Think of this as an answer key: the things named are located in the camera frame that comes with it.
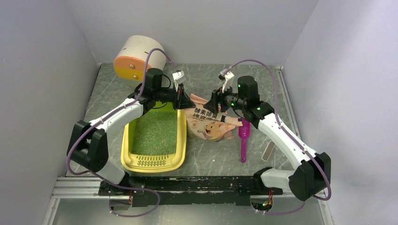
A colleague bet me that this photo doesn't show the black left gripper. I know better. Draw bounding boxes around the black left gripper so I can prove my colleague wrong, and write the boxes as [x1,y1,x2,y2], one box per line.
[153,82,195,110]

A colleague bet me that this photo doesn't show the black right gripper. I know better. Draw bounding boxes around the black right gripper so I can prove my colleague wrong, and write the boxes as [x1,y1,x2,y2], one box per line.
[203,82,246,115]

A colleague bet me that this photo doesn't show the orange cat litter bag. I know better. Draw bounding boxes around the orange cat litter bag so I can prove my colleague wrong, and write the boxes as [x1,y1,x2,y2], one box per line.
[184,94,242,142]

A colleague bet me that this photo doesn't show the magenta plastic scoop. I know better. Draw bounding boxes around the magenta plastic scoop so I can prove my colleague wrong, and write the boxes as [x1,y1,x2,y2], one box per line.
[238,119,251,163]

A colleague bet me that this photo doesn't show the round cream drawer cabinet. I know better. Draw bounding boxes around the round cream drawer cabinet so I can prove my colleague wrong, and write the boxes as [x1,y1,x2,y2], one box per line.
[113,35,164,81]

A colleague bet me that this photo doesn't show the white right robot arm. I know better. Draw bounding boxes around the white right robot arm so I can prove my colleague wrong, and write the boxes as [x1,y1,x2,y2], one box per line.
[204,75,331,201]

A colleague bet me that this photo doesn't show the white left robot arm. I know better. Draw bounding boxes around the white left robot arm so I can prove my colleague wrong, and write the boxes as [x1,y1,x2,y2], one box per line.
[66,68,195,195]

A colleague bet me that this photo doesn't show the yellow litter box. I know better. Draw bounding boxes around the yellow litter box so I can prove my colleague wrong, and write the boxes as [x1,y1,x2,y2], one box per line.
[121,102,187,173]

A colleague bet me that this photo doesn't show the grey oval nail file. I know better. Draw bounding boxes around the grey oval nail file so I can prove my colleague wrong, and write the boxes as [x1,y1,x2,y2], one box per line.
[261,141,275,162]

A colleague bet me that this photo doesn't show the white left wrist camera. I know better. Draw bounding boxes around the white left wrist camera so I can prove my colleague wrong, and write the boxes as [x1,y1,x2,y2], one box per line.
[172,70,186,91]

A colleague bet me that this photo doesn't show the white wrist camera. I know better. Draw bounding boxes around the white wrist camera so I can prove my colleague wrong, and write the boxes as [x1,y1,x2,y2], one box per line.
[219,69,235,93]
[172,70,186,91]

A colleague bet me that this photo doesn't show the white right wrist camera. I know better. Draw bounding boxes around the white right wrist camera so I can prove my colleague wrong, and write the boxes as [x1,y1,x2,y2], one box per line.
[219,69,235,93]

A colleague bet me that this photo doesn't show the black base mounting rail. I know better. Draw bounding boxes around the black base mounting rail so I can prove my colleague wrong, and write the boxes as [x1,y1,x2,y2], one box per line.
[98,176,283,207]

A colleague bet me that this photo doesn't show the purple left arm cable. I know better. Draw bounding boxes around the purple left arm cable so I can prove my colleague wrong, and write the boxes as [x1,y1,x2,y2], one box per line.
[66,48,178,218]

